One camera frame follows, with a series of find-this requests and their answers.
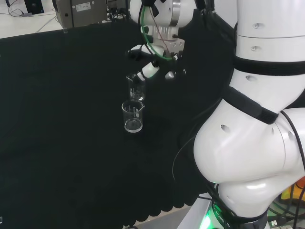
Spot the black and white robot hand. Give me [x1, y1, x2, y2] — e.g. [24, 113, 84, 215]
[128, 25, 187, 83]

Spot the small clear glass beaker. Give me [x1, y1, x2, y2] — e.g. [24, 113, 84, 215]
[125, 72, 147, 101]

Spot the clear glass beaker with spout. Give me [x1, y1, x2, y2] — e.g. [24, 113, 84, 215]
[121, 100, 146, 134]

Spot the grey metal equipment box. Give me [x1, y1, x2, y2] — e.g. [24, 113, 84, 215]
[52, 0, 131, 28]

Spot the black bench cloth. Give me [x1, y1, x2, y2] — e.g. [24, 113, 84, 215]
[0, 9, 237, 229]

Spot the black box device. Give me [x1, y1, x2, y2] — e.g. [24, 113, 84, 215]
[24, 0, 44, 14]

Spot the yellow stop button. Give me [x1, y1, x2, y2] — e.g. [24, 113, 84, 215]
[280, 176, 305, 204]

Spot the green cable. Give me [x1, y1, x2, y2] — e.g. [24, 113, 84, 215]
[139, 3, 174, 61]

